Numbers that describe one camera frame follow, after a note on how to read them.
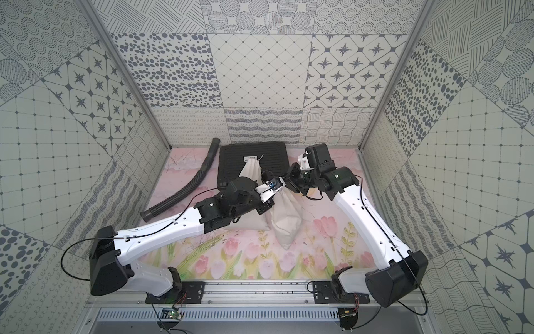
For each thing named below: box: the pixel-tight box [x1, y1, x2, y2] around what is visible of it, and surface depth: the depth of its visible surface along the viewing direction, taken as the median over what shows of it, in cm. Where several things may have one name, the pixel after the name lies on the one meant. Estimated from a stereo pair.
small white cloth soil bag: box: [267, 187, 303, 251], surface depth 81 cm
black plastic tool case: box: [217, 141, 290, 189], surface depth 112 cm
